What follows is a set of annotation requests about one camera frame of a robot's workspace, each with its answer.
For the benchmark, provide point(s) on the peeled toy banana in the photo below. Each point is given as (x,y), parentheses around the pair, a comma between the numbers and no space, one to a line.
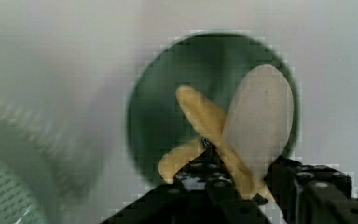
(248,137)

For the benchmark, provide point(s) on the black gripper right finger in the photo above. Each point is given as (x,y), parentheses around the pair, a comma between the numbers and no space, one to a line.
(311,194)

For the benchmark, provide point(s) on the green oval colander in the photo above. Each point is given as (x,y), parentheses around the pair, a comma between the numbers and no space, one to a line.
(48,166)

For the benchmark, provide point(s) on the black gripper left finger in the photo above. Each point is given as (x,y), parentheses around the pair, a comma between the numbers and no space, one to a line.
(203,192)

